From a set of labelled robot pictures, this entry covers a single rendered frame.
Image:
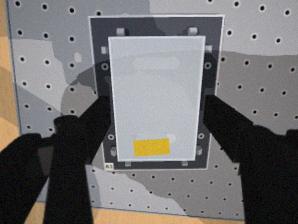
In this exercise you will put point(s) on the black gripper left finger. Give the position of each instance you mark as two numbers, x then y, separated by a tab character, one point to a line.
63	155

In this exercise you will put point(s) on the dark grey rectangular frame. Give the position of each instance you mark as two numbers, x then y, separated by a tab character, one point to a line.
103	27

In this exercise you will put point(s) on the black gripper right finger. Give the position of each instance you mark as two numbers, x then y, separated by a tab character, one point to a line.
269	183

